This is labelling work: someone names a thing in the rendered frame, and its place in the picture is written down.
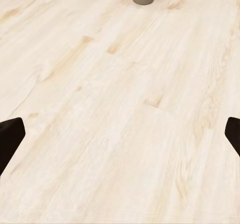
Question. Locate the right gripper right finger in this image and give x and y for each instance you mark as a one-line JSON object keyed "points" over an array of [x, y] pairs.
{"points": [[232, 132]]}

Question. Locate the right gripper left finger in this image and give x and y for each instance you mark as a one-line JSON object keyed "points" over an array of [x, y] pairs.
{"points": [[12, 133]]}

